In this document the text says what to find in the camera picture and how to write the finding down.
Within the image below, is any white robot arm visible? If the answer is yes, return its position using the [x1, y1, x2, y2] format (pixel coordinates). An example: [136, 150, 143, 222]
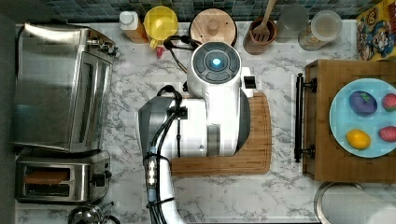
[136, 42, 252, 224]

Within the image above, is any stainless steel toaster oven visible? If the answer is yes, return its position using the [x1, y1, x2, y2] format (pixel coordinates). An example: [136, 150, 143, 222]
[11, 23, 118, 153]

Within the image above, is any silver two-slot toaster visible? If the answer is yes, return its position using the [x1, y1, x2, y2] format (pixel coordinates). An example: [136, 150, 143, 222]
[15, 150, 112, 204]

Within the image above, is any bread slice in toaster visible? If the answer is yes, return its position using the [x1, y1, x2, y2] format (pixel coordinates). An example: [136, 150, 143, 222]
[24, 170, 68, 185]

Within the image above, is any bamboo cutting board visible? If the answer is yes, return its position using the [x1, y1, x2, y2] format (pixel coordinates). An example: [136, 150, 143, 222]
[171, 92, 272, 177]

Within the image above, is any brown utensil holder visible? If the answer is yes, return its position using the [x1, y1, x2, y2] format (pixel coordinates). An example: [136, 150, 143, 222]
[243, 17, 277, 55]

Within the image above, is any black pot with wooden lid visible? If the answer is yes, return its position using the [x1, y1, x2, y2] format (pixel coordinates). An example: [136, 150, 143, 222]
[189, 8, 237, 46]

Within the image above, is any yellow lidded pitcher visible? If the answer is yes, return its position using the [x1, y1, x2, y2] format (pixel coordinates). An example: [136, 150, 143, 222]
[144, 6, 178, 58]

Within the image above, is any wooden slotted spatula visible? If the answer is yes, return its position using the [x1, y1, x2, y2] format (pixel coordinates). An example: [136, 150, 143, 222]
[252, 0, 277, 43]

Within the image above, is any white capped amber bottle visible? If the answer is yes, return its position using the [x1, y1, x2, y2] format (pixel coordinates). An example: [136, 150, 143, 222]
[119, 11, 149, 44]

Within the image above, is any clear drinking glass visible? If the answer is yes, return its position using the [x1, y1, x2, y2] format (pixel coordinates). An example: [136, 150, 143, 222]
[276, 4, 309, 43]

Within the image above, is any shiny steel kettle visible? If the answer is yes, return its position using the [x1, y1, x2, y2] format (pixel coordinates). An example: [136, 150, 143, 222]
[67, 202, 121, 224]

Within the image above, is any light blue plate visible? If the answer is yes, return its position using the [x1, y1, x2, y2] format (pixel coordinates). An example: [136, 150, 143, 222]
[329, 78, 396, 159]

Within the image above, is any clear jar with lid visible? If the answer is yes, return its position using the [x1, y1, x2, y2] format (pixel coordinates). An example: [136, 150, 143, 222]
[298, 10, 343, 51]

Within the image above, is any yellow toy lemon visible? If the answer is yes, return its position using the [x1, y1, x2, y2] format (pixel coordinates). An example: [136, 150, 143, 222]
[346, 129, 371, 149]

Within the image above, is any purple toy eggplant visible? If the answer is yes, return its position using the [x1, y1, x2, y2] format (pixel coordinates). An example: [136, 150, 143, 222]
[349, 91, 377, 116]

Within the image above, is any upper red toy strawberry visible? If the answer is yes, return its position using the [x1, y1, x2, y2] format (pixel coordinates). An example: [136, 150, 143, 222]
[382, 93, 396, 112]

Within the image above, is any red toy strawberry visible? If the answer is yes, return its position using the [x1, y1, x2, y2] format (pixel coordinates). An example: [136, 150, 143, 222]
[382, 93, 396, 112]
[378, 126, 396, 142]

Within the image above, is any lower red toy strawberry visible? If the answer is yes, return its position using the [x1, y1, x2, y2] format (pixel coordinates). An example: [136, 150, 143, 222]
[378, 126, 396, 142]

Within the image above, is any colourful cereal box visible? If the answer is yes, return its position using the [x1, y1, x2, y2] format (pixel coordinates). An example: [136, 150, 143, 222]
[357, 0, 396, 61]

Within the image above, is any wooden tray with black handle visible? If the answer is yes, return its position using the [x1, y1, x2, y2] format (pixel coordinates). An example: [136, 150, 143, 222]
[299, 60, 395, 183]

